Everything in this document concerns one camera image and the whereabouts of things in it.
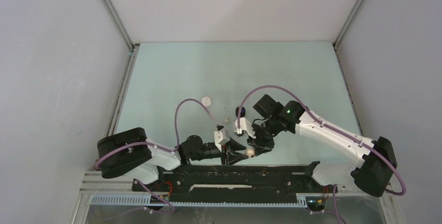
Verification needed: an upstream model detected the pink charging case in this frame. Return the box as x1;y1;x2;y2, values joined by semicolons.
244;148;255;158

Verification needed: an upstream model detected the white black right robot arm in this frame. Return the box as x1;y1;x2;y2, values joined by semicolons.
234;94;397;197

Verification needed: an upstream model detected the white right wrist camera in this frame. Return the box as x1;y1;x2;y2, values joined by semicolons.
234;117;256;139

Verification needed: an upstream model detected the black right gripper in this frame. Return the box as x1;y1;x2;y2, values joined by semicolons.
246;117;280;155

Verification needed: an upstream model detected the black gold-trimmed charging case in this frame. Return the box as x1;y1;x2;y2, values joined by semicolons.
235;107;245;118

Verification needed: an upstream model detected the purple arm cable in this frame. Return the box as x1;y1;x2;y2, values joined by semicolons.
94;98;220;170
236;85;407;196

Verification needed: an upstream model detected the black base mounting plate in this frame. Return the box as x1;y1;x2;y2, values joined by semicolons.
147;165;337;203

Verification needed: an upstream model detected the grey slotted cable duct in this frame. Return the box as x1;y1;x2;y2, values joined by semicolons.
90;194;307;208

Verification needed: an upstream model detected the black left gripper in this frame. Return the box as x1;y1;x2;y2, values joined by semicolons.
190;135;248;166

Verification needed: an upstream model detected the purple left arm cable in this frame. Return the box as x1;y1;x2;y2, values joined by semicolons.
94;98;220;170

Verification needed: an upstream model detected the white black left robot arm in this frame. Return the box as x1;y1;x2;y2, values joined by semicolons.
95;127;255;191

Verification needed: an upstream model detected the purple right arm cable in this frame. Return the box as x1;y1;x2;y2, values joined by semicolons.
236;85;407;196

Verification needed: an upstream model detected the white charging case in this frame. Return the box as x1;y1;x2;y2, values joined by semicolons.
201;96;212;107

